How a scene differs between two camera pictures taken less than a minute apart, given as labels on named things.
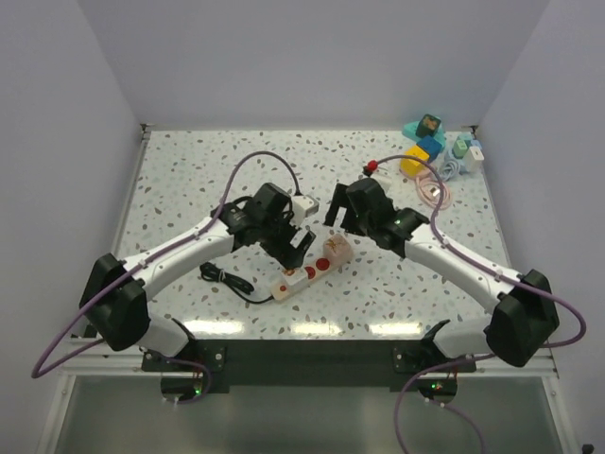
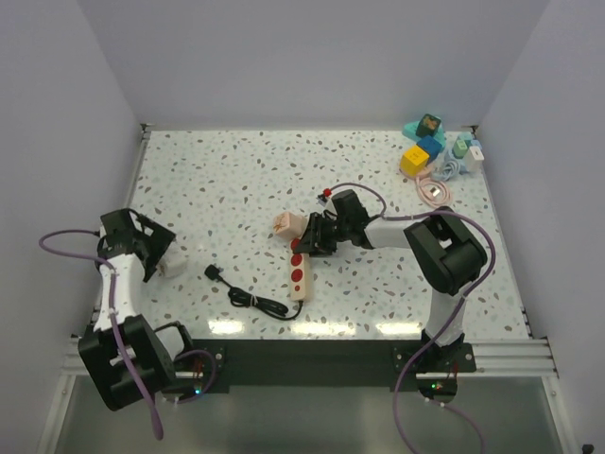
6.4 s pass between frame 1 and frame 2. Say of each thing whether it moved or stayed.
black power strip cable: moved
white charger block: stayed
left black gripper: moved
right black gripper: moved
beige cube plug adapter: moved
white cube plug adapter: moved
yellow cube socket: stayed
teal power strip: stayed
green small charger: stayed
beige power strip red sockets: moved
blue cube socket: stayed
